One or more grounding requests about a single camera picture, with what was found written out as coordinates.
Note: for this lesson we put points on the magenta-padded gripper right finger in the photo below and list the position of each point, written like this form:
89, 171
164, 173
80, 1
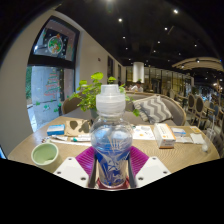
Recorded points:
151, 170

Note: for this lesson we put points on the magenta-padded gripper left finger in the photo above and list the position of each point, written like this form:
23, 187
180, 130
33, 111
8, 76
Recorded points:
71, 170

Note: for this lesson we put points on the clear blue-labelled water bottle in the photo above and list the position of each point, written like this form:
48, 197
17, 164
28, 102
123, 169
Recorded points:
111, 146

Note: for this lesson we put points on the pale green mug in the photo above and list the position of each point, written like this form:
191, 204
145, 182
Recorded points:
45, 155

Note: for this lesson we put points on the white pen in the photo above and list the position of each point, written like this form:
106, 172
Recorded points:
71, 139

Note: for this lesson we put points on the white box with orange print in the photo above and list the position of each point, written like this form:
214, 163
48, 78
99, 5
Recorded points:
164, 136

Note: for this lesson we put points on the white printed leaflet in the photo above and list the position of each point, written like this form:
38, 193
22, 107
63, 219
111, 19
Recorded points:
144, 132

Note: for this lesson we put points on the flat blue box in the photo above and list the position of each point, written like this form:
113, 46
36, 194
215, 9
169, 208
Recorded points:
56, 130

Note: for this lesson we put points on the white paper packet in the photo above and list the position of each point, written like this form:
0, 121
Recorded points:
179, 135

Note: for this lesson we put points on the white napkin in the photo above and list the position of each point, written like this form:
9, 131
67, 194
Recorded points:
198, 139

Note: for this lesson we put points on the small yellow card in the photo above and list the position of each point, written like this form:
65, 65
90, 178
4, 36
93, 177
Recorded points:
196, 129

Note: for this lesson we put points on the grey chevron pillow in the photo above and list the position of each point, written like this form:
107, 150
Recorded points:
155, 108

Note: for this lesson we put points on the grey curved sofa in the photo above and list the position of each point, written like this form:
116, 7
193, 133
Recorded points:
178, 113

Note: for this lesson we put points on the green potted plant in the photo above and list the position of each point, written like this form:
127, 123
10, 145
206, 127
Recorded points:
88, 93

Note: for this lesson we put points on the group of dining chairs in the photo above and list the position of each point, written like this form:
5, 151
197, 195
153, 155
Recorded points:
199, 106

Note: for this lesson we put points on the person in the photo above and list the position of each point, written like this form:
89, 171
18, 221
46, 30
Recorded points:
137, 87

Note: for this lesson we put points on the dark framed decorated window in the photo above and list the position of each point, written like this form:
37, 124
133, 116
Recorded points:
50, 83

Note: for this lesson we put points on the group of ceiling lights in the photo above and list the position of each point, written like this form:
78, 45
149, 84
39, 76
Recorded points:
175, 11

